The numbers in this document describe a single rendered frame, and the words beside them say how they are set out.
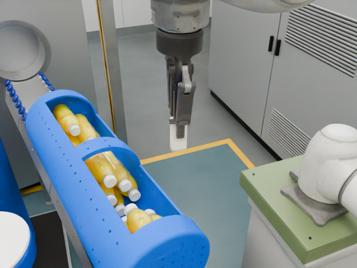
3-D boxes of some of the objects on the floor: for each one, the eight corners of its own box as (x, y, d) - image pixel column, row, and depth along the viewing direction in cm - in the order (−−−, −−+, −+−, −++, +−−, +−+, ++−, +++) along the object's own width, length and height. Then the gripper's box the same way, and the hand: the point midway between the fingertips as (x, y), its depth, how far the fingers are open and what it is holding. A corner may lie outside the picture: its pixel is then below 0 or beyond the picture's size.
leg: (52, 198, 260) (32, 129, 224) (54, 203, 256) (35, 133, 220) (44, 201, 257) (23, 132, 222) (47, 206, 253) (25, 136, 218)
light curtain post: (133, 223, 241) (102, -53, 143) (136, 228, 237) (108, -51, 139) (125, 226, 238) (87, -52, 141) (128, 232, 234) (93, -50, 137)
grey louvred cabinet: (246, 86, 410) (263, -51, 328) (403, 214, 247) (517, 5, 164) (205, 94, 394) (212, -48, 311) (344, 237, 230) (437, 18, 148)
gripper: (149, 15, 58) (153, 132, 71) (163, 41, 48) (165, 173, 61) (193, 13, 59) (188, 128, 73) (215, 38, 49) (206, 167, 62)
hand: (178, 133), depth 65 cm, fingers closed
